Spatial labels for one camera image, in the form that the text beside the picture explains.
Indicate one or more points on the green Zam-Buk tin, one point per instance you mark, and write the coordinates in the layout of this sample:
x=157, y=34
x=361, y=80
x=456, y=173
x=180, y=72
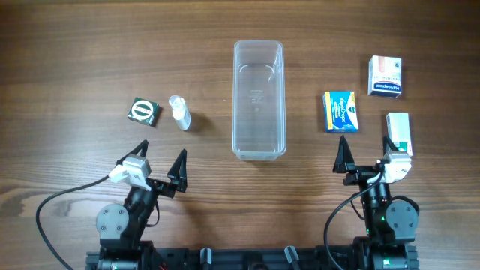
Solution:
x=144, y=111

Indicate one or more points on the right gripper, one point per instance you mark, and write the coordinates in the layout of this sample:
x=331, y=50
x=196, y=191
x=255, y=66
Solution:
x=344, y=163

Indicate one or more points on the white green medicine box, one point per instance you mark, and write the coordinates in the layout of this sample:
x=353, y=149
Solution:
x=398, y=125

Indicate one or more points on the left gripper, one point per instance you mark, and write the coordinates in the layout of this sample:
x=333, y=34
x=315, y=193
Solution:
x=158, y=184

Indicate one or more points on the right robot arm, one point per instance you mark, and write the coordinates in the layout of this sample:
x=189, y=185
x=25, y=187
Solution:
x=390, y=221

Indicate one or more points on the white blue Hansaplast box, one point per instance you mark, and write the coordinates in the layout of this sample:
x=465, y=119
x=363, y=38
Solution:
x=384, y=76

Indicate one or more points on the blue yellow VapoDrops box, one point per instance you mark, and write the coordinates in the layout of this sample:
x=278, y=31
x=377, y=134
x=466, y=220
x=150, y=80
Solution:
x=340, y=112

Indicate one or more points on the clear plastic container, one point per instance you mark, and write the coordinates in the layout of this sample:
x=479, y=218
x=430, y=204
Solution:
x=259, y=129

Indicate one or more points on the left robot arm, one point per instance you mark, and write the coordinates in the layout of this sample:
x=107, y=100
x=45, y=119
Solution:
x=121, y=226

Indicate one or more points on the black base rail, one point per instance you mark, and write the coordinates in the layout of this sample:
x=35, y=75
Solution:
x=339, y=257

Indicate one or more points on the white spray bottle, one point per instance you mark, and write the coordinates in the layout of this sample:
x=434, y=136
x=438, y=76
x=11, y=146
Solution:
x=180, y=112

